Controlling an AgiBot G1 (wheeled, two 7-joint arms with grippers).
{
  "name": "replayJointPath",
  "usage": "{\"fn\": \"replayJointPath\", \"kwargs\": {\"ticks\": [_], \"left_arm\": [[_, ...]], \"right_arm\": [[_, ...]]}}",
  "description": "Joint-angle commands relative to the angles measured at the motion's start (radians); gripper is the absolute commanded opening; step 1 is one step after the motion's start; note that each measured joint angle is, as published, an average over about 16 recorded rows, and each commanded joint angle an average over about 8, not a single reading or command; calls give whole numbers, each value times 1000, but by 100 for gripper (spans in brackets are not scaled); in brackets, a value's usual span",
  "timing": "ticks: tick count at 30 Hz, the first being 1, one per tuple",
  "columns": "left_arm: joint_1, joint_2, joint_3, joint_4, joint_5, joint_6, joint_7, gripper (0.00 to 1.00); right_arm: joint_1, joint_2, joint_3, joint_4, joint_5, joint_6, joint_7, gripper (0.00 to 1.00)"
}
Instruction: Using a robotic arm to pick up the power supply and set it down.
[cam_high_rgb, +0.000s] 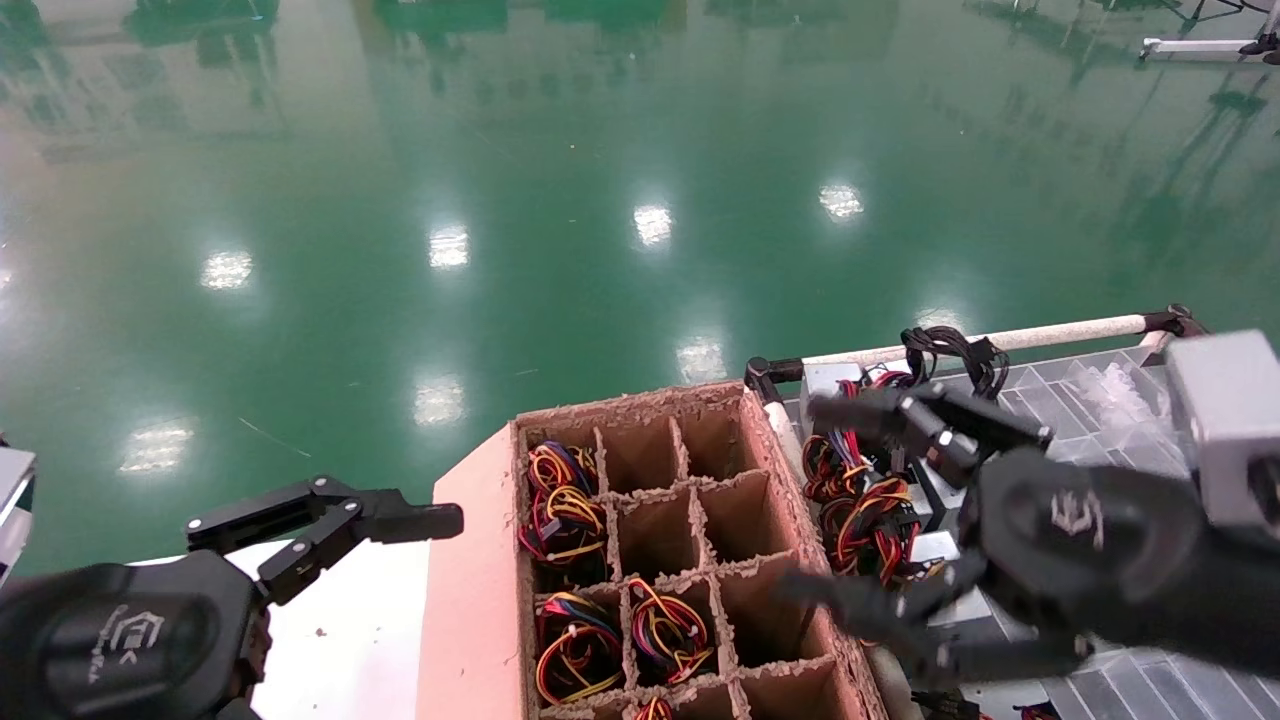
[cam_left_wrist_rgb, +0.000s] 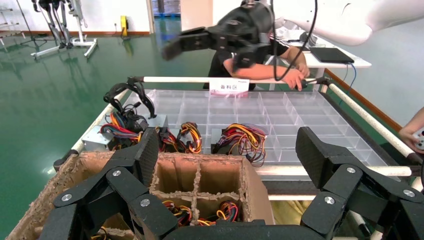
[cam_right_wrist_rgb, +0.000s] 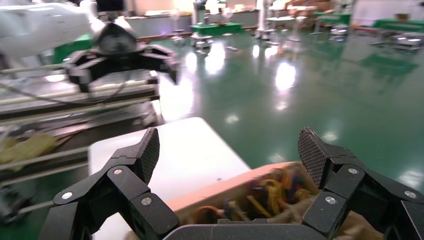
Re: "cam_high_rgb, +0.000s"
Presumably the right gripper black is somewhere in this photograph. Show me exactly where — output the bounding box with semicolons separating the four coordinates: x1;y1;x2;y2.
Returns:
776;382;1219;691

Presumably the coloured wire bundle top cell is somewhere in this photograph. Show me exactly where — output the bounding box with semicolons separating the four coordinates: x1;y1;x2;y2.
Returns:
516;485;613;593

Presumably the coloured wire bundle lower middle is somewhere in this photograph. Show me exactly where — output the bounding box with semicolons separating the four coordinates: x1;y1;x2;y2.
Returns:
628;577;718;688

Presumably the white metal floor stand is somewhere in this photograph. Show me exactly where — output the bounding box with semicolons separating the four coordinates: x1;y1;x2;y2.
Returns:
1140;30;1280;67

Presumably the coloured wire bundle lower left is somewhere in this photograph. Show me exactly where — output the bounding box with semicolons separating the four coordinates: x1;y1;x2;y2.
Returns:
533;590;628;708

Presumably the white tube rack cart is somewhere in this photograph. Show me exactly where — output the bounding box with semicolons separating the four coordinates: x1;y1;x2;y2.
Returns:
743;304;1280;720

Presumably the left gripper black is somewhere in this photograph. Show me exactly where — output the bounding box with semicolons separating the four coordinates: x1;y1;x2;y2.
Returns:
0;476;466;720

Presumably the clear plastic bag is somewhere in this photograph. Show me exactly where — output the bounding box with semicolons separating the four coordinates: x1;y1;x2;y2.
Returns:
1073;358;1169;433

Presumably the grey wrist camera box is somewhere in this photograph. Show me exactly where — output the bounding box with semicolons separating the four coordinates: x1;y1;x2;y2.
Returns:
0;447;38;586
1163;330;1280;546

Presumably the cardboard divider box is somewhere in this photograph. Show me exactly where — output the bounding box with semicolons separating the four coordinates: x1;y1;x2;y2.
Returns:
415;380;891;720

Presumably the clear plastic grid tray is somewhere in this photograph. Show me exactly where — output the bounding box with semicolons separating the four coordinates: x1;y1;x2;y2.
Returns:
795;345;1280;720

